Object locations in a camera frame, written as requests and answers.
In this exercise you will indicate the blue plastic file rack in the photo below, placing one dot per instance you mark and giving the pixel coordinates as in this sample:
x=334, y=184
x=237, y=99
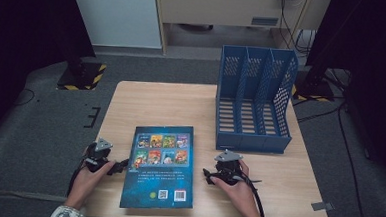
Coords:
x=225, y=143

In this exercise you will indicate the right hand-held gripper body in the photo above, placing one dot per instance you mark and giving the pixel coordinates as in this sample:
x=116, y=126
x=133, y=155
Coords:
x=228, y=168

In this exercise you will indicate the grey tape piece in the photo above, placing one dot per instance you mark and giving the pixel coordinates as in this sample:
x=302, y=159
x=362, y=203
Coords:
x=322, y=206

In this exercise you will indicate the beige cabinet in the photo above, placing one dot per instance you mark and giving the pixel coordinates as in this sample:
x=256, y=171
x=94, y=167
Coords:
x=219, y=9

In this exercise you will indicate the person's right hand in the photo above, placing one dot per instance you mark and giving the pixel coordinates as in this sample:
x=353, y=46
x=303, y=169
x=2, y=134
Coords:
x=241, y=194

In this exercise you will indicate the dark curtain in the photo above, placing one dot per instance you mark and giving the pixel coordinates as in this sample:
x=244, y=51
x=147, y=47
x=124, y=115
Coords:
x=377, y=48

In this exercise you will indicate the black yellow striped stand base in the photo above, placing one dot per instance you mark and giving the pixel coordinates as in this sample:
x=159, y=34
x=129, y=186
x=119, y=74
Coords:
x=82, y=77
x=315, y=90

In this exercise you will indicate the person's left hand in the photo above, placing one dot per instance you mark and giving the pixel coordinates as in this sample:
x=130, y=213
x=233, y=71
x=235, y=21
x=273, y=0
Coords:
x=87, y=184

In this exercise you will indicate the white panel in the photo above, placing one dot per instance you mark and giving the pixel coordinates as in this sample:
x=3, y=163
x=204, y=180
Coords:
x=119, y=14

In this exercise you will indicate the blue picture book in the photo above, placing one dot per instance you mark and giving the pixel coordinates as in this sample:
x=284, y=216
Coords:
x=158, y=187

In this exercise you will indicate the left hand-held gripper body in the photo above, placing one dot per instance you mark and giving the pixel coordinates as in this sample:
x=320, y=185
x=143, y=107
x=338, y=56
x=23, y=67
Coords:
x=100, y=153

